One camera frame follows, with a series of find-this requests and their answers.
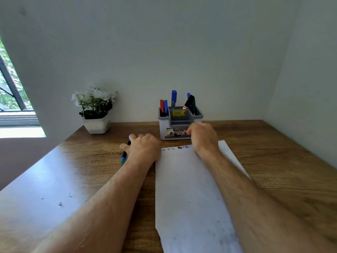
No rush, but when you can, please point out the person's right hand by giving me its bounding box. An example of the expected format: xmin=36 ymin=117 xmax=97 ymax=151
xmin=190 ymin=122 xmax=220 ymax=158

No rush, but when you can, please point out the person's left hand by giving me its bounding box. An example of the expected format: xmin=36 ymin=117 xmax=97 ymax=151
xmin=120 ymin=133 xmax=162 ymax=166

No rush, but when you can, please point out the person's left forearm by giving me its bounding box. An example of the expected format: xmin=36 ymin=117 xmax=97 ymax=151
xmin=31 ymin=158 xmax=156 ymax=253

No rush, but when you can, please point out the person's right forearm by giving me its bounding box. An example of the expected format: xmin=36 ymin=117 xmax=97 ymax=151
xmin=195 ymin=150 xmax=337 ymax=253

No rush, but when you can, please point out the grey and white pen organizer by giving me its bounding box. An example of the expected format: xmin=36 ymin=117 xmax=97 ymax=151
xmin=158 ymin=106 xmax=204 ymax=141

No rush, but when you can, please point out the black marker with red band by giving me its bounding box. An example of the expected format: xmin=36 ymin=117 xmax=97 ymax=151
xmin=183 ymin=95 xmax=195 ymax=110

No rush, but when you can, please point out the white flower plant in pot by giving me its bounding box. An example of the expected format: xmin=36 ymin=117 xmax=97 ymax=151
xmin=71 ymin=82 xmax=118 ymax=135

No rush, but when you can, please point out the white paper sheet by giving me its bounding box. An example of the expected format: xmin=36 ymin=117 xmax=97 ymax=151
xmin=155 ymin=140 xmax=251 ymax=253

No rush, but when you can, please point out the black framed window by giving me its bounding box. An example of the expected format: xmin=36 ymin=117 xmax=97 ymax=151
xmin=0 ymin=36 xmax=47 ymax=139

